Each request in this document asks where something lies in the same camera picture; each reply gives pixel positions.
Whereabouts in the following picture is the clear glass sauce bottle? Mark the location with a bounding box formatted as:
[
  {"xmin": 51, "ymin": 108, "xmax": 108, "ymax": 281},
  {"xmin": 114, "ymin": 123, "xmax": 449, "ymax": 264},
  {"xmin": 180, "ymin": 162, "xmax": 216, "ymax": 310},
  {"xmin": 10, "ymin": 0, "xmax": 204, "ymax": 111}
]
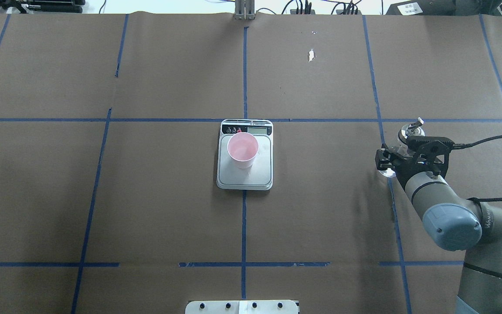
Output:
[{"xmin": 382, "ymin": 117, "xmax": 426, "ymax": 157}]

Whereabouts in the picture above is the pink cup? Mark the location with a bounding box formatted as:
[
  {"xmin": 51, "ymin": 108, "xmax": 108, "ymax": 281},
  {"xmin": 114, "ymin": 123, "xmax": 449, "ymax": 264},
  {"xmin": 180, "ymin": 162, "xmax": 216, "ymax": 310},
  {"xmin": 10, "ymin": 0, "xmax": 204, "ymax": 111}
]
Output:
[{"xmin": 227, "ymin": 133, "xmax": 259, "ymax": 169}]

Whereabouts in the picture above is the silver kitchen scale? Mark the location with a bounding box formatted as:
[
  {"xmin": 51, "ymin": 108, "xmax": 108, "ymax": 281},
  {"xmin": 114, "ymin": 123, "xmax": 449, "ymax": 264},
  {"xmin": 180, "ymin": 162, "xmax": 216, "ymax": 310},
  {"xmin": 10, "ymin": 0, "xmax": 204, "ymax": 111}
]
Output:
[{"xmin": 217, "ymin": 119, "xmax": 274, "ymax": 191}]

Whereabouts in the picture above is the black box with label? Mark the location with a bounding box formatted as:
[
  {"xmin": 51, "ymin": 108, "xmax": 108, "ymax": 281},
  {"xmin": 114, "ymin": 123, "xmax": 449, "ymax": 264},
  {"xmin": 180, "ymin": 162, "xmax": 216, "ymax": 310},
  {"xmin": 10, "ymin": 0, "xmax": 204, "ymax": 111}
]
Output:
[{"xmin": 385, "ymin": 0, "xmax": 456, "ymax": 16}]

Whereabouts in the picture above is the brown paper table cover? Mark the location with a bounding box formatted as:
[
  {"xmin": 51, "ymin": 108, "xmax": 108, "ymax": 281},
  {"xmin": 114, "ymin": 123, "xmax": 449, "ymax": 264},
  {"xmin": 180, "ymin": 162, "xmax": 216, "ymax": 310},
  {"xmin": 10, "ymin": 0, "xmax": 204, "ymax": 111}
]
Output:
[{"xmin": 0, "ymin": 12, "xmax": 502, "ymax": 314}]

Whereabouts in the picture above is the black folded tripod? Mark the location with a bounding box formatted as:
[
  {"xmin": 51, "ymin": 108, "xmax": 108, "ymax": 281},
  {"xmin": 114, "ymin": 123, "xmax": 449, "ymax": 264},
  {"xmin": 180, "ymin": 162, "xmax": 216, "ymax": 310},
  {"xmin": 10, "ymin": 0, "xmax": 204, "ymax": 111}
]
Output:
[{"xmin": 0, "ymin": 0, "xmax": 86, "ymax": 14}]

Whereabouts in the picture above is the aluminium frame post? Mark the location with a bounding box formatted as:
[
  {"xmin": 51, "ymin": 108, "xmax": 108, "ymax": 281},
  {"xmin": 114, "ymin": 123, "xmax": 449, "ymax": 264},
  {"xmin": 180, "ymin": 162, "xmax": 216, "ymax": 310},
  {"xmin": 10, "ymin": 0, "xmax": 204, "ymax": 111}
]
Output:
[{"xmin": 234, "ymin": 0, "xmax": 256, "ymax": 20}]

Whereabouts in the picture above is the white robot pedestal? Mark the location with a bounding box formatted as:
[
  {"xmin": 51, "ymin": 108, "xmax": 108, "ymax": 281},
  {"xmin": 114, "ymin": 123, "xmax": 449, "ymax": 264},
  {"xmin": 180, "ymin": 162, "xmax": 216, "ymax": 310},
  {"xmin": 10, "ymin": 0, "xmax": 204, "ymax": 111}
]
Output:
[{"xmin": 185, "ymin": 300, "xmax": 300, "ymax": 314}]

